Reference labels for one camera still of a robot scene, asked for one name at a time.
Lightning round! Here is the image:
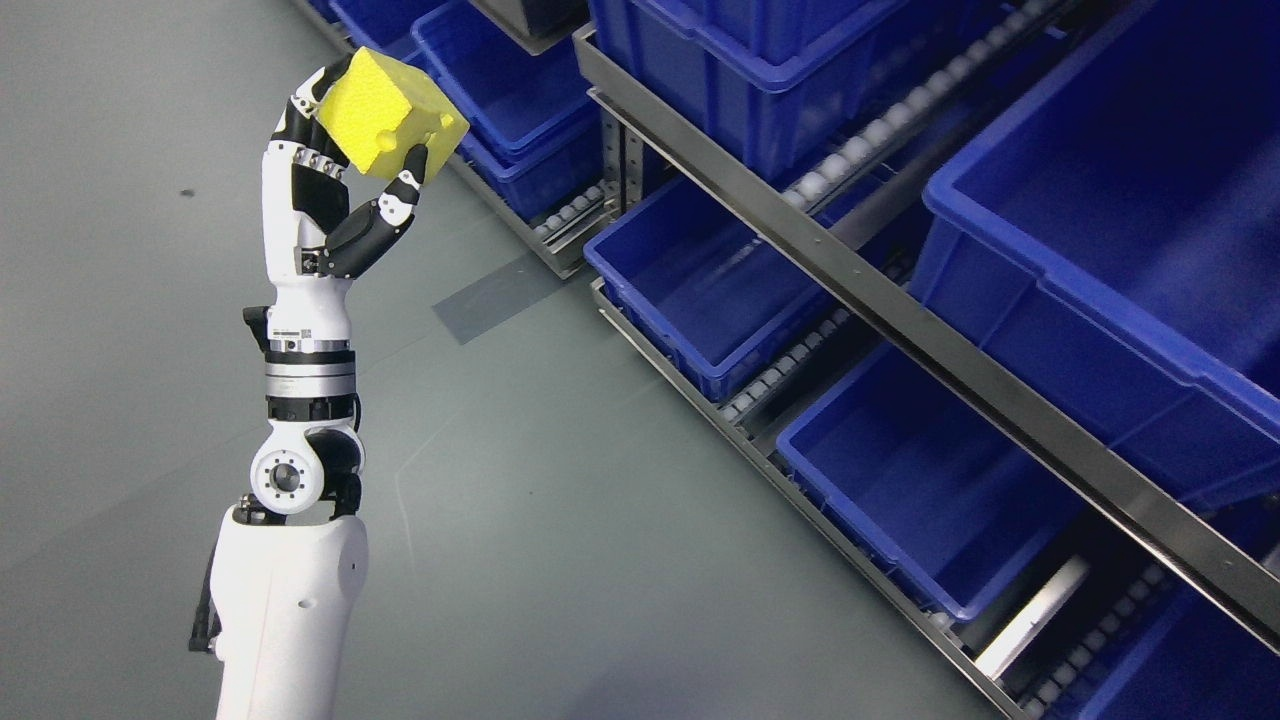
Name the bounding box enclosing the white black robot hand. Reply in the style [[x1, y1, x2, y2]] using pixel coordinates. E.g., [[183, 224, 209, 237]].
[[243, 56, 430, 365]]

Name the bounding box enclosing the notched yellow foam block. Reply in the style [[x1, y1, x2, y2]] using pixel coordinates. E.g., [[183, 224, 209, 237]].
[[317, 47, 470, 183]]

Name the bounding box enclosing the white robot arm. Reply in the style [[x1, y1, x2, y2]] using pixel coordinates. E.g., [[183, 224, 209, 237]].
[[205, 350, 369, 719]]

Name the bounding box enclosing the metal shelf rack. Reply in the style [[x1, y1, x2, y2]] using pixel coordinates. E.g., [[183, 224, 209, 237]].
[[291, 0, 1280, 720]]

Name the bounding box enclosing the blue plastic bin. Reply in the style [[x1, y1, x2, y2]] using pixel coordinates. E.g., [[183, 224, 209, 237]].
[[585, 177, 835, 402], [908, 1, 1279, 511], [588, 1, 1007, 181], [410, 1, 603, 220], [326, 1, 447, 61], [776, 345, 1084, 623]]

